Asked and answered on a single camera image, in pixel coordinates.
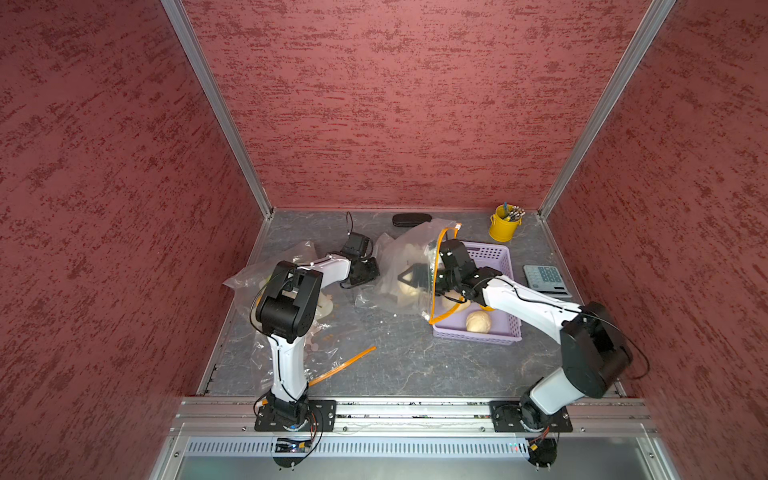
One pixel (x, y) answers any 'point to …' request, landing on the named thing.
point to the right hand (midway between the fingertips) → (407, 286)
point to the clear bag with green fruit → (326, 351)
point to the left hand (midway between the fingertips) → (375, 278)
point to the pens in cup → (513, 213)
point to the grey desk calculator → (546, 279)
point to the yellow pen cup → (501, 229)
